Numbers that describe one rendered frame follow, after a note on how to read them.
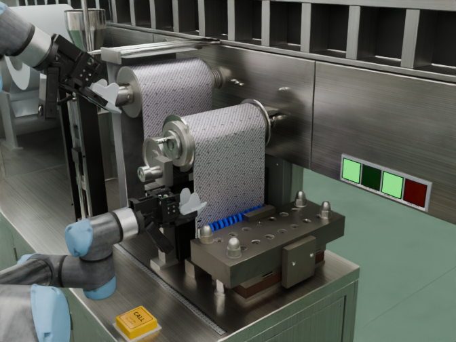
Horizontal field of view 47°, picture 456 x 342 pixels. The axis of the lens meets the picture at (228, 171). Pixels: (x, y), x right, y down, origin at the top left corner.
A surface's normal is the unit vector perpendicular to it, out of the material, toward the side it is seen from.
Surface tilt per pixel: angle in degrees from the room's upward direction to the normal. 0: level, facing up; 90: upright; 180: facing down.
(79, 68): 90
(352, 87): 90
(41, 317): 39
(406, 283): 0
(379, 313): 0
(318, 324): 90
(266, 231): 0
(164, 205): 90
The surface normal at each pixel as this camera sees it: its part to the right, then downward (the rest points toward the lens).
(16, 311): 0.05, -0.61
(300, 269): 0.62, 0.28
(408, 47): -0.78, 0.24
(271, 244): -0.01, -0.93
